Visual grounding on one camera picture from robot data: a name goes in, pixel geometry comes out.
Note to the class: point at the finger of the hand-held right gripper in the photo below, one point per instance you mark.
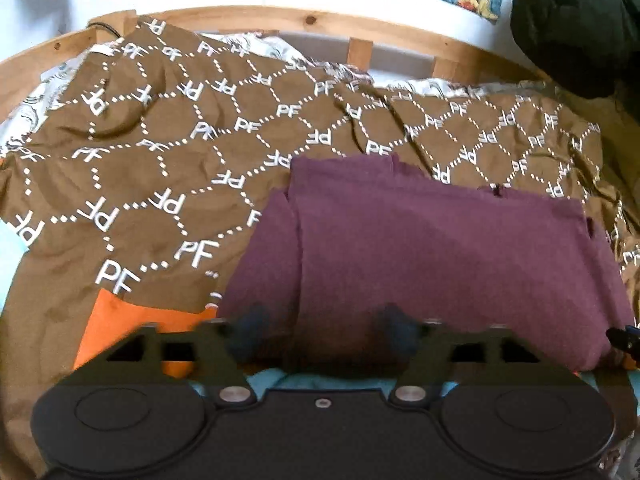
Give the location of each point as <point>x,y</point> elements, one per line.
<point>625,342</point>

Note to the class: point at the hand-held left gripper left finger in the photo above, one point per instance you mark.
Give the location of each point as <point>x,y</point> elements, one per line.
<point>247,336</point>

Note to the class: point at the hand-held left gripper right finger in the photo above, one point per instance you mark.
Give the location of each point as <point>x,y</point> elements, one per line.
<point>397,334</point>

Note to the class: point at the maroon long sleeve shirt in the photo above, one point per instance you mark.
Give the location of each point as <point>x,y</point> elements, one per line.
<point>425,250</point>

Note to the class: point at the brown patterned blanket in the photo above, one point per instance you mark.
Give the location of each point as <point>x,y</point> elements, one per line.
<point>200,125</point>

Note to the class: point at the white floral bed sheet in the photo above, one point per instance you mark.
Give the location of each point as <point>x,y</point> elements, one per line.
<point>30,110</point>

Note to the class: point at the black puffer jacket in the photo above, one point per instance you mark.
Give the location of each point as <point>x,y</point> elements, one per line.
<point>575,20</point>

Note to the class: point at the wooden bed frame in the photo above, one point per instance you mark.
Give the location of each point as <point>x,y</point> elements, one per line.
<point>280,20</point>

